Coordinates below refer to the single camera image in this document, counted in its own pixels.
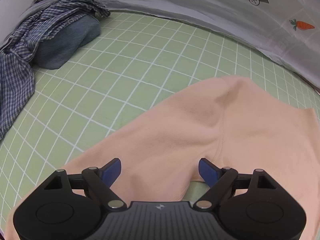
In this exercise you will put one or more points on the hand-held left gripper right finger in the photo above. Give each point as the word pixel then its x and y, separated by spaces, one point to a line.
pixel 207 171

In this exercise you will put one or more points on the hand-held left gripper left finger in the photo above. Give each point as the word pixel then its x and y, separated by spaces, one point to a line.
pixel 112 172

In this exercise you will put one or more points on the beige garment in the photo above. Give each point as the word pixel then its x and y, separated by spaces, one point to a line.
pixel 187 120

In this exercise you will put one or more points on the green grid mat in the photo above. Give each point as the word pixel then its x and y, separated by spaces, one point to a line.
pixel 125 67

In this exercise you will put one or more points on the blue plaid shirt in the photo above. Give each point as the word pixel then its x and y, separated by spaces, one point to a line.
pixel 15 85

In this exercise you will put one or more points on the blue-grey sweater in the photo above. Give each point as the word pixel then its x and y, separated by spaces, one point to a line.
pixel 65 42

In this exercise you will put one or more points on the white printed sheet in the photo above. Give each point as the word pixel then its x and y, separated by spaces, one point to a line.
pixel 200 5

